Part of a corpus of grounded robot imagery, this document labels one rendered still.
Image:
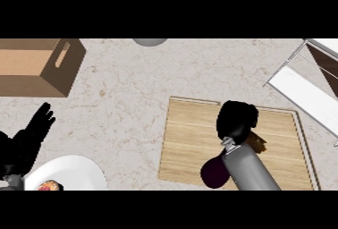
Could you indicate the grey round object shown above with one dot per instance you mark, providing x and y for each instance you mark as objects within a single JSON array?
[{"x": 150, "y": 41}]

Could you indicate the brown wooden crate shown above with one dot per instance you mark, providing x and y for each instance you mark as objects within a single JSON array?
[{"x": 35, "y": 67}]

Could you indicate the wooden tray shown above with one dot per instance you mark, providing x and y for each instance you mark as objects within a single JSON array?
[{"x": 194, "y": 143}]

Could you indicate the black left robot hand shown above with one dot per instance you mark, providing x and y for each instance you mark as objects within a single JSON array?
[{"x": 27, "y": 146}]

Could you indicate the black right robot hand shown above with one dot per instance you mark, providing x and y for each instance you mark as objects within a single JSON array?
[{"x": 236, "y": 119}]

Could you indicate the brown sweet potato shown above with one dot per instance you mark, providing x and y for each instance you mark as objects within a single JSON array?
[{"x": 258, "y": 142}]

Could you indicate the white plate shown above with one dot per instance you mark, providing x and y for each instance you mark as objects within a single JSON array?
[{"x": 73, "y": 174}]

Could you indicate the dark purple eggplant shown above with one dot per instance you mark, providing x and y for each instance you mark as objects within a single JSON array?
[{"x": 215, "y": 173}]

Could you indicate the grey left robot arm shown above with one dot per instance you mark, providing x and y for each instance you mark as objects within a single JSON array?
[{"x": 11, "y": 182}]

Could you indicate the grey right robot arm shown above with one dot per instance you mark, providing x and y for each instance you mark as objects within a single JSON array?
[{"x": 249, "y": 167}]

